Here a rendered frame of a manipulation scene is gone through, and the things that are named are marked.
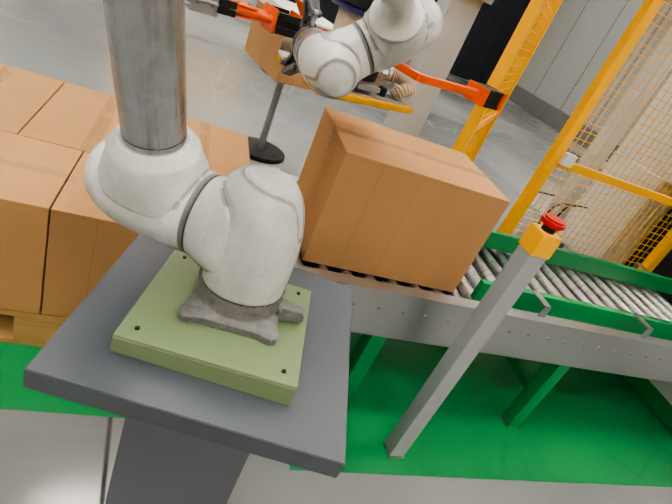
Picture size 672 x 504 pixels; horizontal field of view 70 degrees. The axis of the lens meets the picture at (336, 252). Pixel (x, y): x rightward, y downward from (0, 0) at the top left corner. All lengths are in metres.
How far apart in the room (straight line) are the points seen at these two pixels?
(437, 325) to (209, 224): 1.09
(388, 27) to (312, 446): 0.74
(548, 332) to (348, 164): 1.02
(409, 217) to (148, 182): 0.97
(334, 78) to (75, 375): 0.65
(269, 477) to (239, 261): 1.01
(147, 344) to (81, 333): 0.12
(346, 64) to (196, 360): 0.58
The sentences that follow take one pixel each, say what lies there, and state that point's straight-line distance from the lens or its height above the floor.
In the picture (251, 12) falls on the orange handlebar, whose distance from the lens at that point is 1.34.
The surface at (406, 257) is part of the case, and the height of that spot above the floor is 0.65.
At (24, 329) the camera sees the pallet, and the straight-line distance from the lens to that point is 1.87.
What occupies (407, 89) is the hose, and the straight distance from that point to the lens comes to 1.54.
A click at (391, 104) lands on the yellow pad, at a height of 1.10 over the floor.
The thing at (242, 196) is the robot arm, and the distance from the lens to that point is 0.79.
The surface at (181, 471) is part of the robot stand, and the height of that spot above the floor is 0.42.
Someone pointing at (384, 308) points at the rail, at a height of 0.53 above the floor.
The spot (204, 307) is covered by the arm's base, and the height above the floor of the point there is 0.81.
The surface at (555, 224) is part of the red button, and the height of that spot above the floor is 1.03.
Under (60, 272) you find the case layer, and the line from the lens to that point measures 1.68.
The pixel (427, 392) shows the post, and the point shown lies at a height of 0.33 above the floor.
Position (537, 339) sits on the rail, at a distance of 2.00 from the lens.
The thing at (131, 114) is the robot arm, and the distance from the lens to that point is 0.78.
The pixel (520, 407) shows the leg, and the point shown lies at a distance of 2.34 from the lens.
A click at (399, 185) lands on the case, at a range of 1.52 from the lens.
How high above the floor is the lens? 1.39
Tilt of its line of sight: 29 degrees down
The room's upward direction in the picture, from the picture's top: 24 degrees clockwise
